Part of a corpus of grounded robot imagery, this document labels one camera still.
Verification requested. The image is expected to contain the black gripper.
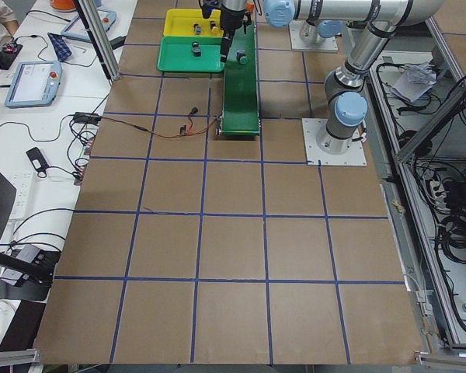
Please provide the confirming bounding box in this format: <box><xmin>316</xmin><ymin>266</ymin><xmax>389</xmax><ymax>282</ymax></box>
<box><xmin>198</xmin><ymin>0</ymin><xmax>253</xmax><ymax>62</ymax></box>

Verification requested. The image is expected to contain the yellow push button switch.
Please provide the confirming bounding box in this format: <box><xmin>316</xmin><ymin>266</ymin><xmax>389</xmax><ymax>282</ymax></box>
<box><xmin>193</xmin><ymin>23</ymin><xmax>202</xmax><ymax>35</ymax></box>
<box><xmin>210</xmin><ymin>21</ymin><xmax>219</xmax><ymax>34</ymax></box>

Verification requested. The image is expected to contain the green push button switch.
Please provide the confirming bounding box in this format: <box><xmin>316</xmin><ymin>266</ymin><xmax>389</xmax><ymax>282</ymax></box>
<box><xmin>191</xmin><ymin>41</ymin><xmax>202</xmax><ymax>58</ymax></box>
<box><xmin>235</xmin><ymin>50</ymin><xmax>248</xmax><ymax>65</ymax></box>

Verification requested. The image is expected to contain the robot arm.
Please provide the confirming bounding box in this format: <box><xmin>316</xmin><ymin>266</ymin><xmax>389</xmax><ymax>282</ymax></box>
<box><xmin>198</xmin><ymin>1</ymin><xmax>343</xmax><ymax>62</ymax></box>
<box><xmin>264</xmin><ymin>1</ymin><xmax>443</xmax><ymax>155</ymax></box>

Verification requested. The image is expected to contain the green plastic tray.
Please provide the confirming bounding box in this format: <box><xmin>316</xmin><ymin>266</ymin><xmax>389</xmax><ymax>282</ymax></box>
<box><xmin>157</xmin><ymin>37</ymin><xmax>224</xmax><ymax>73</ymax></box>

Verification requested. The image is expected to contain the yellow plastic tray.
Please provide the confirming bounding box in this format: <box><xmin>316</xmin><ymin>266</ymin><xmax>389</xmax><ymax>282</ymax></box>
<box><xmin>163</xmin><ymin>9</ymin><xmax>223</xmax><ymax>37</ymax></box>

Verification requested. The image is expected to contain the green conveyor belt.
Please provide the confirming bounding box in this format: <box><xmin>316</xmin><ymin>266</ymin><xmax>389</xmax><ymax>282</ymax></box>
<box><xmin>217</xmin><ymin>23</ymin><xmax>259</xmax><ymax>136</ymax></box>

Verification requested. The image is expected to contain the blue teach pendant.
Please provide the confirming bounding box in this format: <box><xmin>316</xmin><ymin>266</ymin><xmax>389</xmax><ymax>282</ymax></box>
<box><xmin>61</xmin><ymin>9</ymin><xmax>117</xmax><ymax>44</ymax></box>
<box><xmin>5</xmin><ymin>61</ymin><xmax>63</xmax><ymax>109</ymax></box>

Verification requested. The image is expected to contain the black power adapter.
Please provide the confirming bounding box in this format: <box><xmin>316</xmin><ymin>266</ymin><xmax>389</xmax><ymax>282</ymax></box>
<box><xmin>72</xmin><ymin>112</ymin><xmax>102</xmax><ymax>125</ymax></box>

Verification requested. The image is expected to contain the white power strip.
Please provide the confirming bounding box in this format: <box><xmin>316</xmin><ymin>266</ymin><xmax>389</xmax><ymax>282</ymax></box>
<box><xmin>9</xmin><ymin>172</ymin><xmax>37</xmax><ymax>221</ymax></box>

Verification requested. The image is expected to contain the red black power cable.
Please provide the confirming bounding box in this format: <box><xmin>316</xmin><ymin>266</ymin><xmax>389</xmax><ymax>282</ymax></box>
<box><xmin>99</xmin><ymin>106</ymin><xmax>221</xmax><ymax>139</ymax></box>

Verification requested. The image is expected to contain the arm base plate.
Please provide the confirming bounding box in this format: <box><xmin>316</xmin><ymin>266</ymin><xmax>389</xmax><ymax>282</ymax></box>
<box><xmin>289</xmin><ymin>20</ymin><xmax>343</xmax><ymax>53</ymax></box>
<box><xmin>302</xmin><ymin>118</ymin><xmax>367</xmax><ymax>167</ymax></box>

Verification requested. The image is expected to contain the aluminium frame post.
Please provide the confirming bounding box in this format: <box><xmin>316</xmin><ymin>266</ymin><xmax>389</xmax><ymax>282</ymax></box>
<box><xmin>74</xmin><ymin>0</ymin><xmax>120</xmax><ymax>82</ymax></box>

